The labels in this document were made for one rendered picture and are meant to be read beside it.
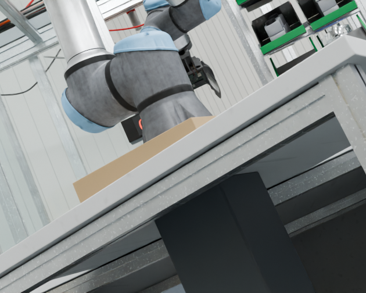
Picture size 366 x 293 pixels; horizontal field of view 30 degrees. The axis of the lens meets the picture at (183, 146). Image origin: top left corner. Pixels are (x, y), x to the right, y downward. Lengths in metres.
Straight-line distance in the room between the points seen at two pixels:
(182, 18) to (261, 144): 0.77
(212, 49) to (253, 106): 6.01
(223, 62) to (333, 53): 5.99
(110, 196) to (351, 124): 0.39
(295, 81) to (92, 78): 0.60
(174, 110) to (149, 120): 0.05
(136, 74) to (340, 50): 0.54
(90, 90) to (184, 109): 0.21
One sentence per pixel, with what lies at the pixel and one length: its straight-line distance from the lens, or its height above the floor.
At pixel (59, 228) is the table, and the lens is 1.14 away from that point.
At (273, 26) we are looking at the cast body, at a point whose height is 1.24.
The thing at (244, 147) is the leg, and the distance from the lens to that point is 0.96.
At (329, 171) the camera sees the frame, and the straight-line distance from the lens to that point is 1.68.
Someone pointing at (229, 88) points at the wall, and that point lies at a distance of 6.81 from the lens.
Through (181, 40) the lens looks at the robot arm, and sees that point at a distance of 1.82.
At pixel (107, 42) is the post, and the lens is 2.22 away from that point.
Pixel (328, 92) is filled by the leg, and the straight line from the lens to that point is 0.90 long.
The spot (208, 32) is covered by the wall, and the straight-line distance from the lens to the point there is 6.97.
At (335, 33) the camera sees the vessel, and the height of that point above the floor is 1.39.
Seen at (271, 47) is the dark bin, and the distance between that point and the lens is 1.92.
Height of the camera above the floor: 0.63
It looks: 13 degrees up
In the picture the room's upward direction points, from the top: 25 degrees counter-clockwise
